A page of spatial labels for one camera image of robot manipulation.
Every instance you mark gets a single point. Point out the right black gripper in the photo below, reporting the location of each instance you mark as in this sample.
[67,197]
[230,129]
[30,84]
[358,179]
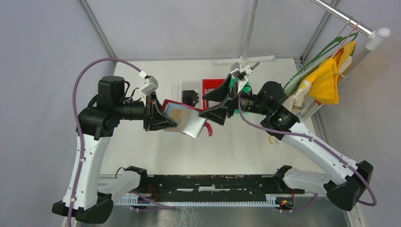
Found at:
[218,113]

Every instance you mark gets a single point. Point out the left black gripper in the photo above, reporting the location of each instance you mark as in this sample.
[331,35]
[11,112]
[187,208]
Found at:
[156,119]

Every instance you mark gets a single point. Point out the gold credit card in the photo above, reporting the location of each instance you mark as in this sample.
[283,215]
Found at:
[181,117]

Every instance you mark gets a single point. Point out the red leather card holder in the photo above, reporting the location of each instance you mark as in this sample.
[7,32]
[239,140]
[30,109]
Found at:
[195,124]

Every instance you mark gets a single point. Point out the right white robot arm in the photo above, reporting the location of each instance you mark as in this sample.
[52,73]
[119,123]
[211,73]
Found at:
[343,180]

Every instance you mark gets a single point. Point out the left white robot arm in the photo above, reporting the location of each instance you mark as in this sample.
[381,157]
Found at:
[84,200]

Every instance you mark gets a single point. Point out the clear plastic bin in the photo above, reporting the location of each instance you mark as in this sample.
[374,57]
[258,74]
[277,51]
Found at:
[192,85]

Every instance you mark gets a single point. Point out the black object in clear bin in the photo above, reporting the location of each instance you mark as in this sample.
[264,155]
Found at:
[190,97]

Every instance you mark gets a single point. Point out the white stand base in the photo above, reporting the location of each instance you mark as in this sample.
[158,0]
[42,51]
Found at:
[244,59]

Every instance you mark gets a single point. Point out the patterned white cloth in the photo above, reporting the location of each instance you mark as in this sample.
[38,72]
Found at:
[298,101]

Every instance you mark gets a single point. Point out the yellow cloth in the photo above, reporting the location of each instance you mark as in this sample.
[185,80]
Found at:
[322,83]

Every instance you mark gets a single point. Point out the green clothes hanger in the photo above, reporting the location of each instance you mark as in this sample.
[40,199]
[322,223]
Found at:
[316,56]

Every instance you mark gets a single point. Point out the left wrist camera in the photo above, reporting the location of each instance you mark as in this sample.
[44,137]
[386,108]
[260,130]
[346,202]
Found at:
[149,85]

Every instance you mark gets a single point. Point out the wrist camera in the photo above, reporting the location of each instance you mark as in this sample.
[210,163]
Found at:
[241,73]
[149,85]

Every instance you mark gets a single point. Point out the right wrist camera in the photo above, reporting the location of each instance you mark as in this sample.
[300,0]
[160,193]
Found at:
[241,73]

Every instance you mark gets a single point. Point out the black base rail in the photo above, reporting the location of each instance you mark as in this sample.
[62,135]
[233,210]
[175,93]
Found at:
[213,188]

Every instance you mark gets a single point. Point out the white cable duct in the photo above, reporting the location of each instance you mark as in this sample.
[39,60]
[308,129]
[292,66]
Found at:
[133,200]

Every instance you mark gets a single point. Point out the metal clothes rail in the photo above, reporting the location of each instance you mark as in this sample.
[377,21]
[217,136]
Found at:
[375,37]

